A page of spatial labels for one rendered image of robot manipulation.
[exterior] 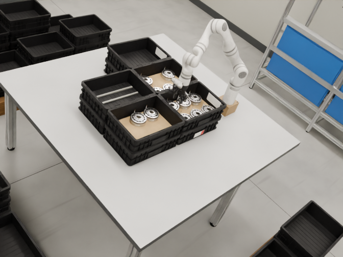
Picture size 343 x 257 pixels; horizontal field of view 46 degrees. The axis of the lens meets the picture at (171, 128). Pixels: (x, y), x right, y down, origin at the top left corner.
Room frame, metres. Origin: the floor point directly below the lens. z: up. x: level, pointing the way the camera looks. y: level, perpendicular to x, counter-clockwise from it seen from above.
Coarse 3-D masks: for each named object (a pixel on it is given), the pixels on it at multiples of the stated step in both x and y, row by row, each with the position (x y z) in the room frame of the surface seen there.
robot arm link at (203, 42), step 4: (212, 20) 2.45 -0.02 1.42; (208, 24) 2.43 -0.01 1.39; (208, 28) 2.41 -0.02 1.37; (204, 32) 2.37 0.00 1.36; (208, 32) 2.39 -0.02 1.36; (212, 32) 2.42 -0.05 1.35; (204, 36) 2.33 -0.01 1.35; (208, 36) 2.36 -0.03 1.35; (200, 40) 2.29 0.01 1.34; (204, 40) 2.29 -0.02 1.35; (208, 40) 2.32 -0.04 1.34; (196, 44) 2.27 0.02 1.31; (200, 44) 2.26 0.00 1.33; (204, 44) 2.27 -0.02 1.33; (208, 44) 2.30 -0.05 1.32; (204, 48) 2.25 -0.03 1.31
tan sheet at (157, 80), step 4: (152, 76) 2.49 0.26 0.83; (156, 76) 2.51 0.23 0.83; (160, 76) 2.52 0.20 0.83; (176, 76) 2.59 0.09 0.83; (156, 80) 2.46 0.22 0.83; (160, 80) 2.48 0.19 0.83; (164, 80) 2.50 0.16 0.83; (152, 84) 2.40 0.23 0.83; (156, 84) 2.42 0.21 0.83; (160, 84) 2.43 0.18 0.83; (172, 84) 2.48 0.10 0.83
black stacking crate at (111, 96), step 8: (128, 72) 2.33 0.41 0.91; (96, 80) 2.12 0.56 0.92; (104, 80) 2.17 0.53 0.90; (112, 80) 2.23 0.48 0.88; (120, 80) 2.28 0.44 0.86; (128, 80) 2.33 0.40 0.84; (136, 80) 2.28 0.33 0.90; (96, 88) 2.13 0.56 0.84; (104, 88) 2.17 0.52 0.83; (112, 88) 2.20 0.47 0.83; (120, 88) 2.23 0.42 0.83; (136, 88) 2.27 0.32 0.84; (144, 88) 2.23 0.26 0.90; (88, 96) 1.99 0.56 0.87; (104, 96) 2.09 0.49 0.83; (112, 96) 2.12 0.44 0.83; (128, 96) 2.18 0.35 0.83; (136, 96) 2.21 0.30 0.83; (88, 104) 1.97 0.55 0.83; (96, 104) 1.93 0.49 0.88; (104, 104) 2.02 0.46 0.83; (112, 104) 2.05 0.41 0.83; (96, 112) 1.92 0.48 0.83; (104, 112) 1.88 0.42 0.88; (104, 120) 1.87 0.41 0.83
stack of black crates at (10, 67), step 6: (0, 54) 2.74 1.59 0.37; (6, 54) 2.79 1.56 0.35; (12, 54) 2.83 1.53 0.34; (18, 54) 2.82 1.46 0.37; (0, 60) 2.74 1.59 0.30; (6, 60) 2.79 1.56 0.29; (12, 60) 2.83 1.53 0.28; (18, 60) 2.81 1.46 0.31; (24, 60) 2.76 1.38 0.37; (0, 66) 2.70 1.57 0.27; (6, 66) 2.73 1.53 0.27; (12, 66) 2.76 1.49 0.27; (18, 66) 2.78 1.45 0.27; (24, 66) 2.75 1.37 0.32; (0, 90) 2.47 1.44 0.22; (0, 96) 2.46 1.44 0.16
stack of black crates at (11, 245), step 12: (0, 216) 1.29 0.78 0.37; (12, 216) 1.34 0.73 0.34; (0, 228) 1.28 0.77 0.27; (12, 228) 1.30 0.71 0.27; (24, 228) 1.27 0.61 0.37; (0, 240) 1.21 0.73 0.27; (12, 240) 1.23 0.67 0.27; (24, 240) 1.25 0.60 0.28; (0, 252) 1.14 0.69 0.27; (12, 252) 1.16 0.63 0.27; (24, 252) 1.18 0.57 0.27; (36, 252) 1.18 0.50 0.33
